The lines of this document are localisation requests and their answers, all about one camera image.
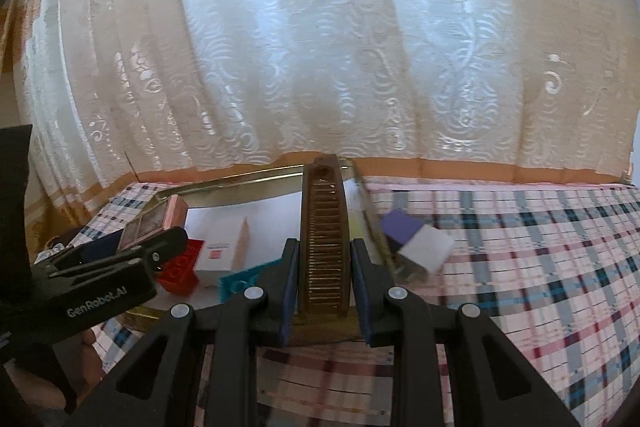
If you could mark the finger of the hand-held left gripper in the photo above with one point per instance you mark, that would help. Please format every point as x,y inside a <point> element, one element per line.
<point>95,244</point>
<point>160,252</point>

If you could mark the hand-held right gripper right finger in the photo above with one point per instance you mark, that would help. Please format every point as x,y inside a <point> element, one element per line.
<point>361,294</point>

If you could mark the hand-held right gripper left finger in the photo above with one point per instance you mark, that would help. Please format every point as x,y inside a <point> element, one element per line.
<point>290,289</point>

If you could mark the red building block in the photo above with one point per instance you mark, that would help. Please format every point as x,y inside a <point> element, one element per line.
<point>180,274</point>

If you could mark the pink compact case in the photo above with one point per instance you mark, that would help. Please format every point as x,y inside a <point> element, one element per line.
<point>155,219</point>

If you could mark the teal building block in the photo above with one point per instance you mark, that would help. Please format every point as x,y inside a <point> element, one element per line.
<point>240,282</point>

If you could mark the white and pink box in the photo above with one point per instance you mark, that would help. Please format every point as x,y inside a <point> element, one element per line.
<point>217,252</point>

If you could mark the brown ribbed comb rack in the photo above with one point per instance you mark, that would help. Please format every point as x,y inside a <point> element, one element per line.
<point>322,232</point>

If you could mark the gold metal tray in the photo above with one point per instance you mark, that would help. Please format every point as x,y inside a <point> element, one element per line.
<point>270,212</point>

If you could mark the person's left hand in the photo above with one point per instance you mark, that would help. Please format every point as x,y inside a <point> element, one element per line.
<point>92,354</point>

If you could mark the purple and white box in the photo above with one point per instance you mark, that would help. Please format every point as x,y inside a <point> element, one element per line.
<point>425,249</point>

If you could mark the cream patterned curtain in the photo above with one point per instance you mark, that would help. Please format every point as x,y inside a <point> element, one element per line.
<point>320,32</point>

